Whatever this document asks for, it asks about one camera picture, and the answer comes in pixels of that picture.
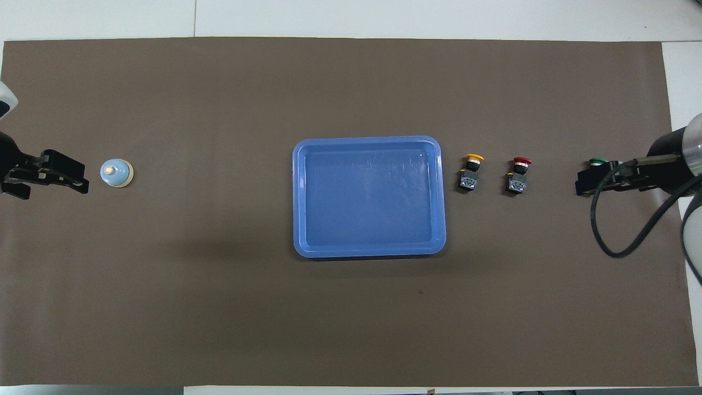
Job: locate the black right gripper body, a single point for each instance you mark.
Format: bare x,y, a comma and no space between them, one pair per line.
666,173

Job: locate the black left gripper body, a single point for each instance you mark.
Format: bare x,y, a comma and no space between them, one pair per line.
11,170

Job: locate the green push button switch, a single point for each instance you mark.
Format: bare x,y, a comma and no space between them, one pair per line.
598,161

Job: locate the light blue call bell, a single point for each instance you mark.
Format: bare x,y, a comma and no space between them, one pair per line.
116,173

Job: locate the red push button switch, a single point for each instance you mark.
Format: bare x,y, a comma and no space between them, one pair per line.
517,178

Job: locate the yellow push button switch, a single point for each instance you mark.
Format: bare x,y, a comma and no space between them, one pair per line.
470,175

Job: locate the blue plastic tray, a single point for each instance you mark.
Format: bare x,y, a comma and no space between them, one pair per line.
370,203

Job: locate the brown table mat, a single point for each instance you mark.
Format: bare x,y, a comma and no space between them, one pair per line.
219,307

